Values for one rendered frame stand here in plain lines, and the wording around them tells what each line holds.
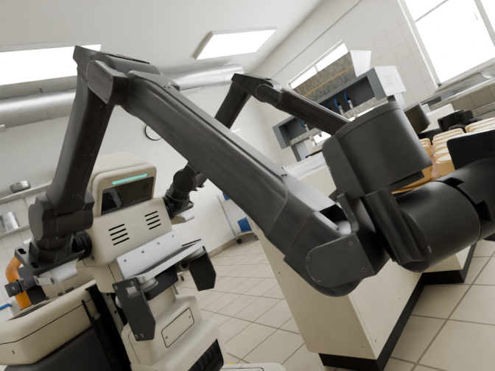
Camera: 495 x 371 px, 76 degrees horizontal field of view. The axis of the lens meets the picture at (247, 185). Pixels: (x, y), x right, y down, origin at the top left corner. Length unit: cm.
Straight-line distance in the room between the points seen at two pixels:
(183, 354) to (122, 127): 493
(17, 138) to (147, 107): 505
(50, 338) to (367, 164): 100
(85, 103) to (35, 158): 480
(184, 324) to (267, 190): 77
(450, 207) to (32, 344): 103
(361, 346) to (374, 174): 123
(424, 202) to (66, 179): 59
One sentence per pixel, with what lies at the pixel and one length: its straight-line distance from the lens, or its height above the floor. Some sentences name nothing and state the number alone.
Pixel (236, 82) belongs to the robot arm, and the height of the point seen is 117.
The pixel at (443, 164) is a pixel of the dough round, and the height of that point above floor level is 83.
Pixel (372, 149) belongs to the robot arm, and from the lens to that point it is 26.
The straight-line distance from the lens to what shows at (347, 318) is 140.
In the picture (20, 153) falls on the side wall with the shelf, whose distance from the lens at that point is 539.
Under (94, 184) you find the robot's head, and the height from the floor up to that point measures 105.
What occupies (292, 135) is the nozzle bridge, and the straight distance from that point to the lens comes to 212.
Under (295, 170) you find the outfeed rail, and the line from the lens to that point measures 124.
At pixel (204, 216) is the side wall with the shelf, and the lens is 566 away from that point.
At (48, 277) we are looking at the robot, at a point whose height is 89.
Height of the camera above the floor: 90
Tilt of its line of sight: level
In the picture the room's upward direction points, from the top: 24 degrees counter-clockwise
